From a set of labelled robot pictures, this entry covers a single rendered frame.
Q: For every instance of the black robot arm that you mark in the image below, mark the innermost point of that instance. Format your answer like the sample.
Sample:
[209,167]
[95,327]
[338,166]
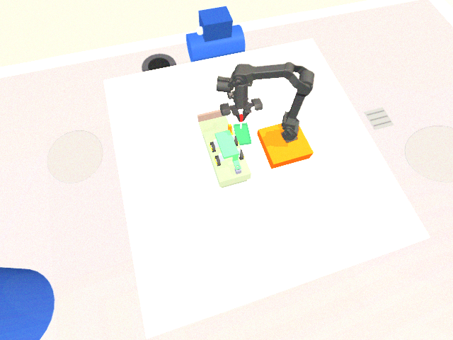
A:
[244,75]

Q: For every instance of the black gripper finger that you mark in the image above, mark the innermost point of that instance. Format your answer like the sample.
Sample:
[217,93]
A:
[245,113]
[237,115]

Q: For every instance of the green trolley with black wheels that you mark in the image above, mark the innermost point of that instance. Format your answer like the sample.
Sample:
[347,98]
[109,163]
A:
[227,144]

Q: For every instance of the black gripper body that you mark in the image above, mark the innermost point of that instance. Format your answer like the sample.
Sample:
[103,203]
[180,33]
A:
[240,103]

